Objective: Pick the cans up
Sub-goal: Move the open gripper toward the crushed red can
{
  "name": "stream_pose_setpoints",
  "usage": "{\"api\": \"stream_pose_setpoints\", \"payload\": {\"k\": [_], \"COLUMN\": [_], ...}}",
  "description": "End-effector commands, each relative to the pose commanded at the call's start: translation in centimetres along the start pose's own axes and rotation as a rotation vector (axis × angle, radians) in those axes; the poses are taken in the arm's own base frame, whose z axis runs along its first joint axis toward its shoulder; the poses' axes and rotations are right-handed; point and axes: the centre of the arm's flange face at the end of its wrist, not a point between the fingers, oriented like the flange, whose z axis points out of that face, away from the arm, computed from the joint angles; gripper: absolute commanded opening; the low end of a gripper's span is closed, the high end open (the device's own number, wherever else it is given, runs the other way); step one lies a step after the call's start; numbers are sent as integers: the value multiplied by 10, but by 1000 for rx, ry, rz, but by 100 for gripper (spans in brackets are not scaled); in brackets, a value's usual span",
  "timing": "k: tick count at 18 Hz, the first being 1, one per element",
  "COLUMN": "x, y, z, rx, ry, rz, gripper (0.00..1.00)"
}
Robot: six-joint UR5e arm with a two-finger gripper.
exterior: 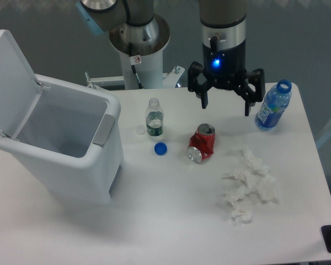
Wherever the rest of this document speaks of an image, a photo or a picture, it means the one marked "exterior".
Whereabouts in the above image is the clear green-label bottle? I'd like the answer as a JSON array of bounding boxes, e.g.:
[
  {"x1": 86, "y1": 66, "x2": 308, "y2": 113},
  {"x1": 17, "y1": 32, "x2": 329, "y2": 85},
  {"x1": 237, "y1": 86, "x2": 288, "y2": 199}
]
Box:
[{"x1": 145, "y1": 98, "x2": 164, "y2": 137}]

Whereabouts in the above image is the metal base bracket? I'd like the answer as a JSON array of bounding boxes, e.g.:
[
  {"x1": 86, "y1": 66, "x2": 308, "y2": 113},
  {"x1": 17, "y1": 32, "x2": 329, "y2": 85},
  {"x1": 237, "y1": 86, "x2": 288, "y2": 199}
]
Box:
[{"x1": 84, "y1": 65, "x2": 185, "y2": 91}]

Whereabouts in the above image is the blue plastic bottle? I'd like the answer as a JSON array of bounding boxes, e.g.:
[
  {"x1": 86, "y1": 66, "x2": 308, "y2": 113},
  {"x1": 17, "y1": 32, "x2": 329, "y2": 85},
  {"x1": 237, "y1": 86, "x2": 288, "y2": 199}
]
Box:
[{"x1": 255, "y1": 79, "x2": 292, "y2": 130}]

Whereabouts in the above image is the blue bottle cap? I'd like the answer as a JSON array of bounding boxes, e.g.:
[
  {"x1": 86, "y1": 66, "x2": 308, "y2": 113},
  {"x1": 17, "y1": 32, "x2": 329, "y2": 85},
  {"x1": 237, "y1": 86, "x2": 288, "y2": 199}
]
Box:
[{"x1": 154, "y1": 142, "x2": 168, "y2": 156}]

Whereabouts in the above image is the black cable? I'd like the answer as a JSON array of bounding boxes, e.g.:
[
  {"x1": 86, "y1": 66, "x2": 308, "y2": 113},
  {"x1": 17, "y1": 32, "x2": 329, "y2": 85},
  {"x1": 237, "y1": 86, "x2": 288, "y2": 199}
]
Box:
[{"x1": 128, "y1": 43, "x2": 143, "y2": 90}]

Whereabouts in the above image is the white bottle cap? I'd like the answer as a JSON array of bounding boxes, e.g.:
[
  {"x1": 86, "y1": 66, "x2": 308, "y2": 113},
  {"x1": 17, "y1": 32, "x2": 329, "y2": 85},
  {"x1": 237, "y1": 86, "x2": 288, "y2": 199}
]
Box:
[{"x1": 135, "y1": 126, "x2": 145, "y2": 135}]

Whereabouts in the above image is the white trash bin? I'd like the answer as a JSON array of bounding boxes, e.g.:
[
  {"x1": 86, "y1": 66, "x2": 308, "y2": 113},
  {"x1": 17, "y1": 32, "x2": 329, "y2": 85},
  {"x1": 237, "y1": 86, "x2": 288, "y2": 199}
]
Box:
[{"x1": 0, "y1": 75, "x2": 124, "y2": 205}]

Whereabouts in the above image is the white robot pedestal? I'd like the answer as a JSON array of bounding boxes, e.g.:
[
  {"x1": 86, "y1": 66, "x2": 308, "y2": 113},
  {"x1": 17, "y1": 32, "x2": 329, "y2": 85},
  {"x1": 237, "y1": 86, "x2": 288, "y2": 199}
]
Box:
[{"x1": 109, "y1": 14, "x2": 170, "y2": 89}]

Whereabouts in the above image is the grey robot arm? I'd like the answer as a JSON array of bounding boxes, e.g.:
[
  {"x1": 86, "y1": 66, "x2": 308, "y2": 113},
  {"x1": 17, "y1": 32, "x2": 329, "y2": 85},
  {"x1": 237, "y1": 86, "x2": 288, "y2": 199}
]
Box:
[{"x1": 77, "y1": 1, "x2": 265, "y2": 115}]

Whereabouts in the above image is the white bin lid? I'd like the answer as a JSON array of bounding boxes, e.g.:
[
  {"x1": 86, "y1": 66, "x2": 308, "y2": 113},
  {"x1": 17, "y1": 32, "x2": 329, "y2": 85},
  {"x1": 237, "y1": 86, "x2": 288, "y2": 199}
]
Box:
[{"x1": 0, "y1": 30, "x2": 42, "y2": 138}]

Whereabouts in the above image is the crumpled white tissue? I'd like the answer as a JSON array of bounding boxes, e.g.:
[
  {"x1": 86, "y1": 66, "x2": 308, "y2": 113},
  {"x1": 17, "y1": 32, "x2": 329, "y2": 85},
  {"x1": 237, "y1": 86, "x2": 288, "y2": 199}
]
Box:
[{"x1": 222, "y1": 145, "x2": 279, "y2": 225}]

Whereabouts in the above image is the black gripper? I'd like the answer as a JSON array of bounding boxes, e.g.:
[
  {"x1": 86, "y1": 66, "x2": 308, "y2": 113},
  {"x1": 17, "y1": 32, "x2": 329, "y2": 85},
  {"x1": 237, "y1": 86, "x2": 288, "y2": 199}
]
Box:
[{"x1": 188, "y1": 35, "x2": 265, "y2": 116}]

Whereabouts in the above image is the crushed red soda can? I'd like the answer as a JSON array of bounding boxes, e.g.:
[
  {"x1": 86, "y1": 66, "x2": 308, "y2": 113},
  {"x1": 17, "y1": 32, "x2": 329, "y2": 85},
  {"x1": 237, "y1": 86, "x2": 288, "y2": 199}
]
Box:
[{"x1": 187, "y1": 123, "x2": 216, "y2": 163}]

